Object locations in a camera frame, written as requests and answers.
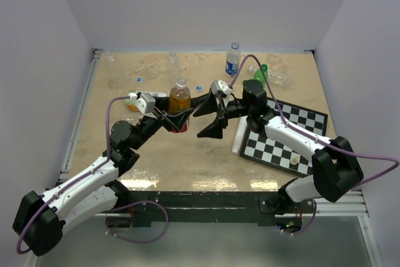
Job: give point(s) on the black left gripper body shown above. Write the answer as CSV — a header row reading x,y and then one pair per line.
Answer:
x,y
149,125

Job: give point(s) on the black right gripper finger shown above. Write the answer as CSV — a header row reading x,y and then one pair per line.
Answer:
x,y
204,105
214,130

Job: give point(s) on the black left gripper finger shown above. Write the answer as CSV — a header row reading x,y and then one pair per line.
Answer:
x,y
176,122
161,104

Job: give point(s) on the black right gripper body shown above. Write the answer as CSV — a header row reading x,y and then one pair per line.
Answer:
x,y
235,109

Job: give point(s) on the clear crushed bottle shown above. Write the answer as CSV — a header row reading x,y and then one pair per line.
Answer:
x,y
132,119

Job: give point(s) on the gold label drink bottle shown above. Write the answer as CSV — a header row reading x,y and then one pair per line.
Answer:
x,y
179,96

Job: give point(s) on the clear plastic bottle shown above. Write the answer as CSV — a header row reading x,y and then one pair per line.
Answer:
x,y
173,67

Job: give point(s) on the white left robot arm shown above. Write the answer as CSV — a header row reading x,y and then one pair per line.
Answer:
x,y
44,218

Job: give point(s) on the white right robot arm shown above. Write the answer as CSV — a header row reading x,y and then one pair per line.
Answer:
x,y
335,170

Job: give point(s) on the green tea label bottle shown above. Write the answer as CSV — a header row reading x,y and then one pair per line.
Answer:
x,y
130,104

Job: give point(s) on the green plastic bottle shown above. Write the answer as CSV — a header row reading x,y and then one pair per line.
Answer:
x,y
261,74

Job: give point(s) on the blue label water bottle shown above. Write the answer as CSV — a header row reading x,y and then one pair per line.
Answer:
x,y
233,57

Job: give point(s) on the clear bottle lying right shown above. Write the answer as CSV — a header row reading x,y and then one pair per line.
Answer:
x,y
274,77

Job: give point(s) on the clear bottle back left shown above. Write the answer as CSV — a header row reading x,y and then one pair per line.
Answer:
x,y
115,68

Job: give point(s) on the white microphone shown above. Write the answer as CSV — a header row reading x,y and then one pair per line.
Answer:
x,y
238,139

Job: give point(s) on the black white chessboard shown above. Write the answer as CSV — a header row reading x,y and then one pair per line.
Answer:
x,y
276,155

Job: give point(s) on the cream chess piece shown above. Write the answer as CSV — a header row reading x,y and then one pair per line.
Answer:
x,y
295,160

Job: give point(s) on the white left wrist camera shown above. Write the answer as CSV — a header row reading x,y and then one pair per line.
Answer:
x,y
144,101

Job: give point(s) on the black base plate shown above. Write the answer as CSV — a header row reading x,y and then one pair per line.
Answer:
x,y
206,207

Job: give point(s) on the aluminium frame rail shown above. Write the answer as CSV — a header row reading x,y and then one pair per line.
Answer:
x,y
353,204

